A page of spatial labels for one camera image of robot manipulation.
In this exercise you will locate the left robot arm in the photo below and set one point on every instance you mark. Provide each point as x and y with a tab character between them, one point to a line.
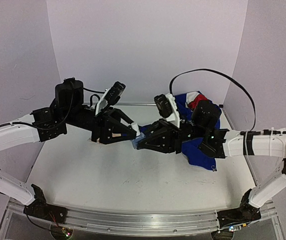
45	124

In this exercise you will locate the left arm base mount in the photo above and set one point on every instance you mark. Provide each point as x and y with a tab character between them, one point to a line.
39	208

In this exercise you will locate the nail polish bottle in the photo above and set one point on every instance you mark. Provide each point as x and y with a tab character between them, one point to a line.
138	139

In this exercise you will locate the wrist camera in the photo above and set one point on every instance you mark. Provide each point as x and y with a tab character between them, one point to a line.
110	97
168	109

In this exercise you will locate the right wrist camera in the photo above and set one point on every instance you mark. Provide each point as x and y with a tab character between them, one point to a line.
168	109

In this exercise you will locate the blue white red jacket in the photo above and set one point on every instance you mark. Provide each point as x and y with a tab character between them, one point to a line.
197	150

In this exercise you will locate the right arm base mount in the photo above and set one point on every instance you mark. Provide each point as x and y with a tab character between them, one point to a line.
244	214

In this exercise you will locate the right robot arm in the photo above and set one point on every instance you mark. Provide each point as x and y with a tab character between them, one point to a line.
223	143

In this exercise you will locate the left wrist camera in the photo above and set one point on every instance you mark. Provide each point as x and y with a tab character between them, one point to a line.
110	97

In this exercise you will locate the aluminium front rail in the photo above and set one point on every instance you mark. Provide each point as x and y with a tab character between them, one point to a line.
146	224

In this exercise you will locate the mannequin hand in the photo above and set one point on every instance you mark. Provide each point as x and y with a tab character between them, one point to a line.
107	138

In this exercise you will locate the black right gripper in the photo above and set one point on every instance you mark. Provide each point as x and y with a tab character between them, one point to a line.
175	138

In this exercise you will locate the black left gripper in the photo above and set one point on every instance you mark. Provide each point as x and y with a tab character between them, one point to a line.
104	123

